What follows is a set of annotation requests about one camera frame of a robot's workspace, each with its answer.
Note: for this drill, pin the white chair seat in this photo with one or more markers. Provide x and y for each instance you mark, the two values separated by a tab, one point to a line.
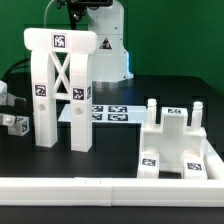
172	136

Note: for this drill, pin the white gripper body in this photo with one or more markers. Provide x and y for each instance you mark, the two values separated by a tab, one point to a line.
8	99

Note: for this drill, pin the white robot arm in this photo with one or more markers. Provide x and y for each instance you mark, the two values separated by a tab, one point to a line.
109	62

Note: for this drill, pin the white cube nut front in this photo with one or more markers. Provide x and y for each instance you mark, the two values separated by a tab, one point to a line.
21	127

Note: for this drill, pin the white tag base sheet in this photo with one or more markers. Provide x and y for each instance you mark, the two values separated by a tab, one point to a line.
118	114

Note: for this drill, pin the white L-shaped fence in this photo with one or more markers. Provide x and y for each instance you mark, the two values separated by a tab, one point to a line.
119	191

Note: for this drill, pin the white long chair back bar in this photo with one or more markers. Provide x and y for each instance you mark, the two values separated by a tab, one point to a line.
60	70

